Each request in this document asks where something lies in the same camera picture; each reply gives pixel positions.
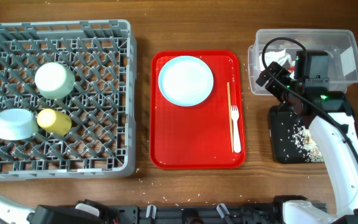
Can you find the black plastic tray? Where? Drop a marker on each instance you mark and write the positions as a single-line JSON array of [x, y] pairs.
[[281, 121]]

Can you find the wooden chopstick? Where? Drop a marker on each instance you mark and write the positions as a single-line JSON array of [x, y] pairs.
[[230, 119]]

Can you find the spilled rice food waste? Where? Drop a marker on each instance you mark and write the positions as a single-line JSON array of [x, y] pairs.
[[304, 146]]

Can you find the white napkin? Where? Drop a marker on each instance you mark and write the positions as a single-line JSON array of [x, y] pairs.
[[280, 57]]

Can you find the clear plastic bin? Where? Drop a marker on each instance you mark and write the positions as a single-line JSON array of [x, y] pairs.
[[338, 43]]

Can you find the yellow cup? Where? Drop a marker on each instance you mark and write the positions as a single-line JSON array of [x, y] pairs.
[[53, 121]]

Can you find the light blue food bowl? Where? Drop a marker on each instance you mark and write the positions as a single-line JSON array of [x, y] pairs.
[[54, 81]]

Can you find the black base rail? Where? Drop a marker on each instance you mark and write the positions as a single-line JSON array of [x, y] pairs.
[[261, 213]]

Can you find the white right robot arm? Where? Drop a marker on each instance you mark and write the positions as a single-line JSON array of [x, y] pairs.
[[328, 116]]

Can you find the large white plate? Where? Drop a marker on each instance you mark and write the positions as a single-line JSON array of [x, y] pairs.
[[185, 81]]

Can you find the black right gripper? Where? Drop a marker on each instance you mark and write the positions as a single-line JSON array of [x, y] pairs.
[[282, 73]]

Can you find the white plastic fork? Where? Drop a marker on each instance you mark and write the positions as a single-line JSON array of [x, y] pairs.
[[236, 137]]

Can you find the red plastic tray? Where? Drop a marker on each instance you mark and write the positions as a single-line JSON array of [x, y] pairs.
[[197, 137]]

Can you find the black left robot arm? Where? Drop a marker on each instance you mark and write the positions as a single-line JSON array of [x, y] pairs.
[[83, 212]]

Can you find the grey dishwasher rack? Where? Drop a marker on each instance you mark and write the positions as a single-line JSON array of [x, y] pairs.
[[102, 56]]

